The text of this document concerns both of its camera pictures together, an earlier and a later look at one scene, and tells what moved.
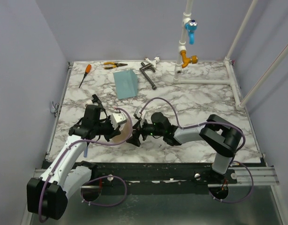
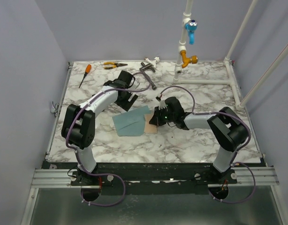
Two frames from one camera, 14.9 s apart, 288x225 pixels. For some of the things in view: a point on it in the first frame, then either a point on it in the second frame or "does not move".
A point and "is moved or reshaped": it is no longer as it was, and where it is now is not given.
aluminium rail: (263, 176) does not move
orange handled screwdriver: (87, 70) does not move
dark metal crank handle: (142, 69) does not move
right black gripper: (138, 131) to (155, 119)
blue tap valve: (191, 26) does not move
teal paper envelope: (126, 84) is moved or reshaped
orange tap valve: (193, 59) does not move
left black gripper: (112, 131) to (126, 105)
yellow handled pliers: (114, 65) does not move
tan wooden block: (124, 134) is moved or reshaped
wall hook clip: (54, 108) does not move
